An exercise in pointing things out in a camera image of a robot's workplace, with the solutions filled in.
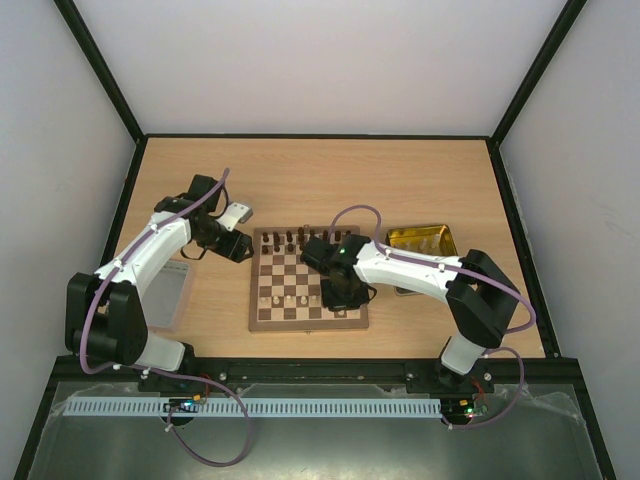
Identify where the purple cable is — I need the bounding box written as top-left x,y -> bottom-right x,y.
331,204 -> 539,432
79,167 -> 255,466

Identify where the grey slotted cable duct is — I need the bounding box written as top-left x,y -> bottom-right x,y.
63,397 -> 441,419

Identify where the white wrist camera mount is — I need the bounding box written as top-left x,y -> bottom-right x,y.
217,202 -> 253,232

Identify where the silver tin lid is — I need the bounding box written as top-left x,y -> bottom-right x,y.
142,260 -> 194,333

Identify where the gold tin with pieces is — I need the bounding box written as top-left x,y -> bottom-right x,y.
385,223 -> 458,297

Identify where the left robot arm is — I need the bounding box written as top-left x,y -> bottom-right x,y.
65,175 -> 254,375

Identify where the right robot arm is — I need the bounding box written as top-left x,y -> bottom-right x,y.
301,234 -> 521,392

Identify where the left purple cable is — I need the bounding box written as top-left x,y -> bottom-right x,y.
79,167 -> 255,466

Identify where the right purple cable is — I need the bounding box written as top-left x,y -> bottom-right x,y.
331,204 -> 539,432

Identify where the black frame rail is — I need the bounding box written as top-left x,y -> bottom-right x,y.
52,355 -> 581,394

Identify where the wooden chess board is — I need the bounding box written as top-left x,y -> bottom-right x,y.
248,225 -> 369,333

